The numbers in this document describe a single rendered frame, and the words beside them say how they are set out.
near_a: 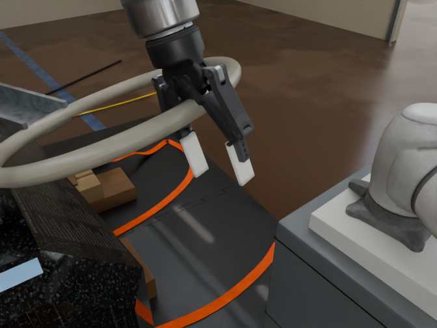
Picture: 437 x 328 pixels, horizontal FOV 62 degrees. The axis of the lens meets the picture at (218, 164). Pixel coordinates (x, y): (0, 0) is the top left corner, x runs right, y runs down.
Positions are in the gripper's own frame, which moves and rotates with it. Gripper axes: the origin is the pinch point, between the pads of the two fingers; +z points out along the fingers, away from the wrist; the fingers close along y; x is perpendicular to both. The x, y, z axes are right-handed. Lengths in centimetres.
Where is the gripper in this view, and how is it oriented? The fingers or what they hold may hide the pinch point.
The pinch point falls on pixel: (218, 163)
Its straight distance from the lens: 56.4
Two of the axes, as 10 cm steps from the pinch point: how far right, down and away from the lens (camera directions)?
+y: -6.9, -0.9, 7.2
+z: 3.1, 8.6, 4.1
